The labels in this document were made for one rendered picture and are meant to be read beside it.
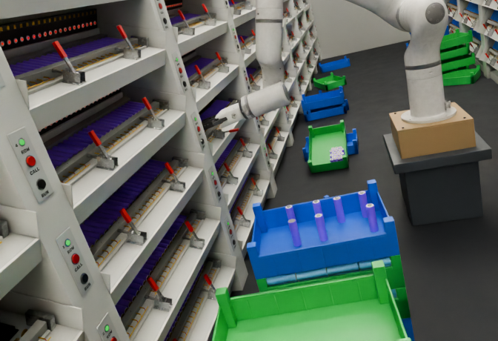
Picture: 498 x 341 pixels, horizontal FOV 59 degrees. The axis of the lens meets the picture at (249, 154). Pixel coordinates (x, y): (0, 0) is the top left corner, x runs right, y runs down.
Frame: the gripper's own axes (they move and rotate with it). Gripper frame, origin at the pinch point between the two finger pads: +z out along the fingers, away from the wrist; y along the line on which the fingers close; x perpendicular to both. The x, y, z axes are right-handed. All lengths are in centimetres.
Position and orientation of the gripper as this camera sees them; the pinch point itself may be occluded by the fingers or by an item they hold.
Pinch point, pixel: (207, 123)
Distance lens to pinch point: 163.8
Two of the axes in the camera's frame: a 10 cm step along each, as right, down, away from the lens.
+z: -8.9, 3.1, 3.3
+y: 2.0, -3.8, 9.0
